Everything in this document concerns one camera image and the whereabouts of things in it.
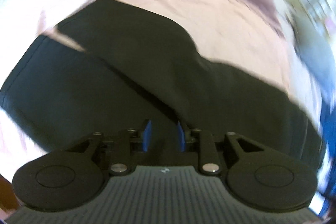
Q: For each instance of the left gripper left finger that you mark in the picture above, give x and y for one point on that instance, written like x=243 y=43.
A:
x=145 y=131

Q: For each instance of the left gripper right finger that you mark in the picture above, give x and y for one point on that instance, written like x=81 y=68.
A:
x=181 y=137

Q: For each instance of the black shorts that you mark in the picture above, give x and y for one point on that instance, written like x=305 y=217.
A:
x=138 y=65

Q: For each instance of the navy blue trousers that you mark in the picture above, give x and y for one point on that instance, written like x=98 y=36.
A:
x=326 y=177

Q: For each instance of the patterned white bedspread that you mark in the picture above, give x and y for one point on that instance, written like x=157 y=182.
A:
x=228 y=31

